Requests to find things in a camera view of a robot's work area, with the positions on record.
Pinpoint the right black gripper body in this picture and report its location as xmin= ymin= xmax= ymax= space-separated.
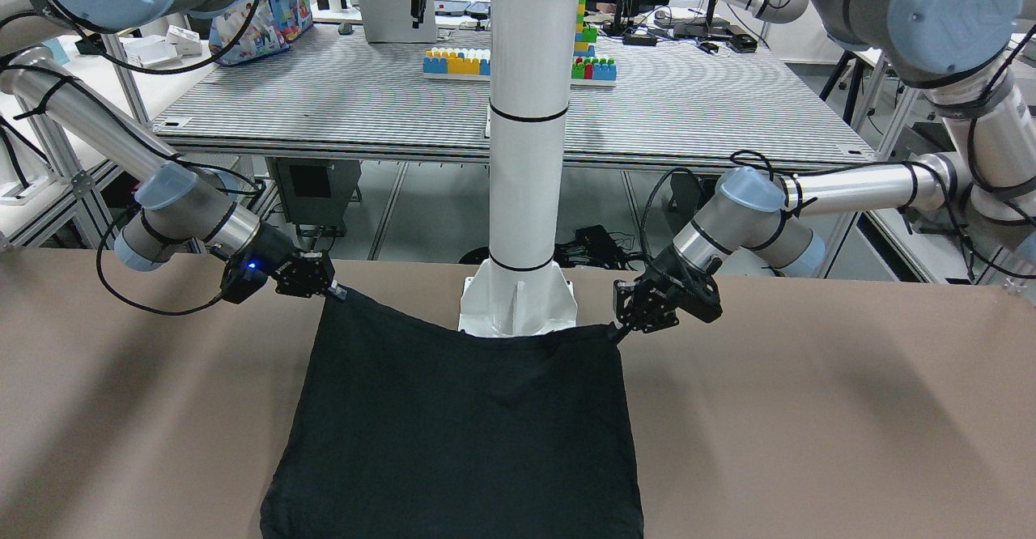
xmin=271 ymin=251 xmax=336 ymax=297

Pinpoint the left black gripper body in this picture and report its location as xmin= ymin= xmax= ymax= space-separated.
xmin=612 ymin=270 xmax=722 ymax=333

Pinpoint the black printed t-shirt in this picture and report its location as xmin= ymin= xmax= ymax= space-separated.
xmin=260 ymin=291 xmax=644 ymax=538

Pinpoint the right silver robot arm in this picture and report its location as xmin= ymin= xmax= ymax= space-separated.
xmin=2 ymin=0 xmax=346 ymax=303

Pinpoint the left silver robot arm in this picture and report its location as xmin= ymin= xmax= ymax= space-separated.
xmin=612 ymin=0 xmax=1034 ymax=341

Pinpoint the striped metal workbench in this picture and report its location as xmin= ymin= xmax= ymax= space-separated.
xmin=150 ymin=23 xmax=885 ymax=273

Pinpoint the colourful toy block set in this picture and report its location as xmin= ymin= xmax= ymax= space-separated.
xmin=422 ymin=0 xmax=618 ymax=87

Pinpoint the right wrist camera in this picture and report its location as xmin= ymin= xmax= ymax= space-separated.
xmin=219 ymin=256 xmax=269 ymax=304

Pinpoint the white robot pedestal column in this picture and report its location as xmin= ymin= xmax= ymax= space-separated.
xmin=459 ymin=0 xmax=580 ymax=337

